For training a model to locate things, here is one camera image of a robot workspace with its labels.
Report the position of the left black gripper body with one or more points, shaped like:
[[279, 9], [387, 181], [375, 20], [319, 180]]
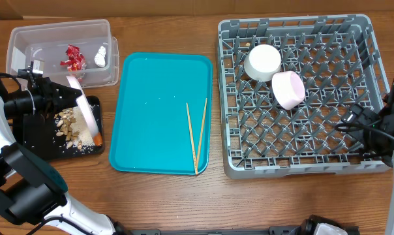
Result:
[[38, 101]]

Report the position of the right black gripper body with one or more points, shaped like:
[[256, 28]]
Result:
[[362, 119]]

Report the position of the pile of food scraps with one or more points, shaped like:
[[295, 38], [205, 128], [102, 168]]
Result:
[[70, 124]]

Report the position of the white plate with food scraps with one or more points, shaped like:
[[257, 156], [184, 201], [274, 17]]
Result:
[[84, 107]]

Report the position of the red foil wrapper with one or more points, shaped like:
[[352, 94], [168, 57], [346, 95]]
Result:
[[75, 63]]

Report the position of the white wrapper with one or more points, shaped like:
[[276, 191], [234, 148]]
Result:
[[100, 57]]

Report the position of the orange carrot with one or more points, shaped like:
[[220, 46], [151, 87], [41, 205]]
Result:
[[98, 139]]

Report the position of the white bowl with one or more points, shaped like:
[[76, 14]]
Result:
[[262, 62]]

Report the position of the wooden chopstick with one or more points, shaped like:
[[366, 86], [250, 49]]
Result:
[[194, 155], [201, 133]]

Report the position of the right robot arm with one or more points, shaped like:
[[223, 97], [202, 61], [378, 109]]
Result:
[[375, 131]]

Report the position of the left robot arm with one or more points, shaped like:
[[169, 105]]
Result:
[[31, 190]]

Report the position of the grey dishwasher rack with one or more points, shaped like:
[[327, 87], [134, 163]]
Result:
[[338, 60]]

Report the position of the black plastic tray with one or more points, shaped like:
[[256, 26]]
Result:
[[36, 134]]

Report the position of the clear plastic bin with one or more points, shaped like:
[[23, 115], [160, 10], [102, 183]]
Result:
[[49, 42]]

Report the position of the teal serving tray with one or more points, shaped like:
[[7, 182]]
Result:
[[151, 132]]

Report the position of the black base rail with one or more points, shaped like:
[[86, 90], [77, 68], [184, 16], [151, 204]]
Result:
[[321, 228]]

